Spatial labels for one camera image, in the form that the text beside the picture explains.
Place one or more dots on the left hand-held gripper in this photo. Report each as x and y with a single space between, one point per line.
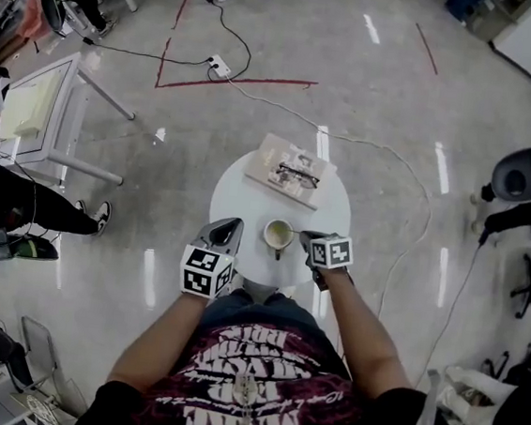
203 271

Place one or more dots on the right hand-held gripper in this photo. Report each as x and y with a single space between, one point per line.
332 254

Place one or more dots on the metal spoon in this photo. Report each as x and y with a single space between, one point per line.
295 232

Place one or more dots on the cream ceramic cup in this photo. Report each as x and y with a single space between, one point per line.
278 236

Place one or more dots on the person's left forearm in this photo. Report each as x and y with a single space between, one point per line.
157 342

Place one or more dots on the person's right forearm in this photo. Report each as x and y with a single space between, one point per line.
365 344

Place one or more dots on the black-framed eyeglasses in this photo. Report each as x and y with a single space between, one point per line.
298 175

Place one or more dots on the beige book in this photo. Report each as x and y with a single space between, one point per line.
270 172

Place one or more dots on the person's blue jeans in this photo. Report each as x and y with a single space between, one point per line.
265 308

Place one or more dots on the person's black printed shirt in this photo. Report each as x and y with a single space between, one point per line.
274 396

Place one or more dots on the white power strip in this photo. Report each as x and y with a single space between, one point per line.
219 64

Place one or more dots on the white plastic bag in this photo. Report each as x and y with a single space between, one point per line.
468 393

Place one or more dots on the white rectangular table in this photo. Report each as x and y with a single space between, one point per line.
40 112

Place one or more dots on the black chair base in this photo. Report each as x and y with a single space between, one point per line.
529 286

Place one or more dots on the black office chair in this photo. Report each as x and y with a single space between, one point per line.
524 177

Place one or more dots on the grey folding chair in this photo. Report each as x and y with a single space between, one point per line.
42 362

